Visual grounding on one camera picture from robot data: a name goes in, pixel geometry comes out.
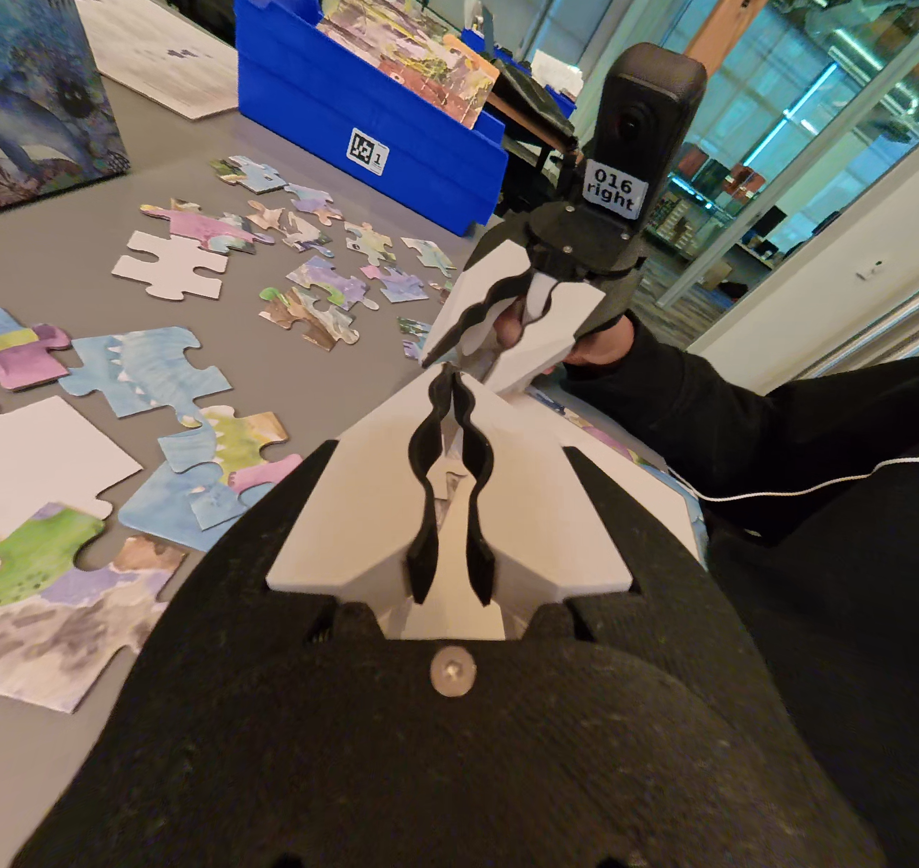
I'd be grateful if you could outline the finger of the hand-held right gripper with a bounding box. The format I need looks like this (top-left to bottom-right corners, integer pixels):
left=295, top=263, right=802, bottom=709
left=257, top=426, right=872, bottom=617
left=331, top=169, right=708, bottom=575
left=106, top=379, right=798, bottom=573
left=481, top=281, right=609, bottom=396
left=420, top=238, right=534, bottom=371

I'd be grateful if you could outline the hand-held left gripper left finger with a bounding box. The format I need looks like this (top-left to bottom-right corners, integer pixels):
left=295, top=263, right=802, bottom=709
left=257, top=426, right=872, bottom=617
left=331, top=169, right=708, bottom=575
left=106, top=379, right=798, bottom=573
left=266, top=372, right=457, bottom=633

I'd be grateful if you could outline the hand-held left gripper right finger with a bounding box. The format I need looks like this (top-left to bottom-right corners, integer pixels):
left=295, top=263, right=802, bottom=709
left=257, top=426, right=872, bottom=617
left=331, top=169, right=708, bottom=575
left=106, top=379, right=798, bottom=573
left=454, top=372, right=635, bottom=633

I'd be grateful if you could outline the puzzle tray with painted border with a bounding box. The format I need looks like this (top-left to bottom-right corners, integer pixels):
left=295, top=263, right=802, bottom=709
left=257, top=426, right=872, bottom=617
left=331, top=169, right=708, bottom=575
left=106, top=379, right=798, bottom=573
left=388, top=387, right=708, bottom=639

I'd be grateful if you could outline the pile of jigsaw pieces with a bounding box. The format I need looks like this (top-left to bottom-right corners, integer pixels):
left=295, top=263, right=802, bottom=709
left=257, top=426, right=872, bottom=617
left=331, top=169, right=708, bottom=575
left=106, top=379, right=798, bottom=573
left=0, top=156, right=460, bottom=553

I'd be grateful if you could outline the person's right forearm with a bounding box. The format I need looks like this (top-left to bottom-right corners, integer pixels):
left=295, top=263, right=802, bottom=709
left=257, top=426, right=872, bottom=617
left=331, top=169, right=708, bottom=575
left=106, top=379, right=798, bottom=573
left=560, top=315, right=919, bottom=540

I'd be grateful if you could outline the person's right hand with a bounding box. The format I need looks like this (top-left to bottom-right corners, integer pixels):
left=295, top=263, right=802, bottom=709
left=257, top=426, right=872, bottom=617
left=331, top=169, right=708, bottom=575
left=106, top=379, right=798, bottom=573
left=563, top=314, right=638, bottom=375

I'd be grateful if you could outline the dark storage shelf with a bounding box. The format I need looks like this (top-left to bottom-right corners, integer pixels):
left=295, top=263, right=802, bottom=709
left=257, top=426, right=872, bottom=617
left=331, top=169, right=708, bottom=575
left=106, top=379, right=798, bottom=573
left=646, top=143, right=787, bottom=266

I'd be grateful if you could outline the blue plastic bin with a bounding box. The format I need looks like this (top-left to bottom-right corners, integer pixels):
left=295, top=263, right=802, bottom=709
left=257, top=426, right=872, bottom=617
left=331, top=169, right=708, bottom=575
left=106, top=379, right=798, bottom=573
left=233, top=0, right=509, bottom=237
left=459, top=28, right=579, bottom=118

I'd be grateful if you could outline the printed paper sheet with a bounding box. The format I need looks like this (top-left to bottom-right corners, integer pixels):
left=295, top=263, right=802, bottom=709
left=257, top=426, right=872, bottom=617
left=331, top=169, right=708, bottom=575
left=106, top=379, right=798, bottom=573
left=68, top=0, right=241, bottom=121

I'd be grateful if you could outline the illustrated puzzle box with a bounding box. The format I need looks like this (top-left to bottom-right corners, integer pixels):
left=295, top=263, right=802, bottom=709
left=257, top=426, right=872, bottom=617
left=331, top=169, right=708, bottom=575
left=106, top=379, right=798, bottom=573
left=0, top=0, right=132, bottom=208

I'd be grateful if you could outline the white cable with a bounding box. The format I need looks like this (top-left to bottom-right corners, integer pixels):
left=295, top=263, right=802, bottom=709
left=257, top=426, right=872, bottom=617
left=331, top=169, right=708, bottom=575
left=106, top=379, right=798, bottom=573
left=664, top=455, right=919, bottom=503

